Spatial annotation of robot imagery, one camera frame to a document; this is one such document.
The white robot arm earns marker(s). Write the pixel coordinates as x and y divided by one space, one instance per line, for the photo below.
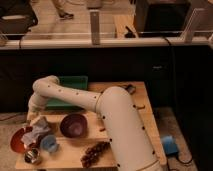
129 140

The blue plastic cup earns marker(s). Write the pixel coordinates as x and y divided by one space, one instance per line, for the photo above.
49 144

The metal cup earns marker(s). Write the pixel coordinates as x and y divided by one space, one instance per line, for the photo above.
32 156

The black sunglasses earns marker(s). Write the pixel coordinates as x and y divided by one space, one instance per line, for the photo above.
129 88

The green tray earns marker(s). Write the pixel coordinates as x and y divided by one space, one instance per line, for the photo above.
76 82

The purple bowl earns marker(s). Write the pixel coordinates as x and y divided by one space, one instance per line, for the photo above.
73 126

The wooden table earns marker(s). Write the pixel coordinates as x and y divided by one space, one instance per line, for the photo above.
71 150

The bunch of dark grapes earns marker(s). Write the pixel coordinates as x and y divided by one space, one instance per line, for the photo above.
92 154

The grey cloth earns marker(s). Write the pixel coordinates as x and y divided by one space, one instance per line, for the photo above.
40 127

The person's leg and shoe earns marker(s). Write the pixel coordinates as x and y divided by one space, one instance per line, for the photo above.
61 12

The blue object on floor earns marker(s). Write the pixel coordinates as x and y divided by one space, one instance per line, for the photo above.
169 145

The red plate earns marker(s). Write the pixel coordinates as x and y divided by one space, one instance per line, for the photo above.
16 144

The black office chair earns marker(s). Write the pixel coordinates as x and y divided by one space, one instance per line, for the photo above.
16 17

